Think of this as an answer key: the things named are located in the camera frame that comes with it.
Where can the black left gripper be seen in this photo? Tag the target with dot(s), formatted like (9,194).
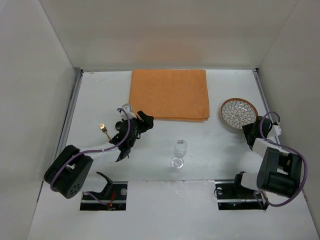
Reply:
(128,141)

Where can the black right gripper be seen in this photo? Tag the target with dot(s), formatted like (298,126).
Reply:
(250,132)

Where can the patterned ceramic plate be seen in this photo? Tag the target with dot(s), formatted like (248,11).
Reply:
(238,112)

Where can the orange cloth placemat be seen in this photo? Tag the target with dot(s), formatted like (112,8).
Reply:
(171,94)

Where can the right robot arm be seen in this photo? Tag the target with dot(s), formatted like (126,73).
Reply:
(281,167)

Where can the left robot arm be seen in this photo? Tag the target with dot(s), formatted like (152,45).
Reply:
(68,172)

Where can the clear wine glass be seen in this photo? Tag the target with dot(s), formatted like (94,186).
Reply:
(179,151)

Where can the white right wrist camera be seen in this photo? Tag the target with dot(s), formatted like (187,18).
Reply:
(275,130)

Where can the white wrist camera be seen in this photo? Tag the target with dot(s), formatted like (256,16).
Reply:
(127,111)
(275,130)

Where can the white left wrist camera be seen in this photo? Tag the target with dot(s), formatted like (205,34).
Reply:
(127,111)

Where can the gold fork green handle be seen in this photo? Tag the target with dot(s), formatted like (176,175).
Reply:
(104,130)

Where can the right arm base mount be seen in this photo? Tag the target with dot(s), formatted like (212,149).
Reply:
(231,197)

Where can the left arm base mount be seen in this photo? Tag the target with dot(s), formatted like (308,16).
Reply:
(112,198)

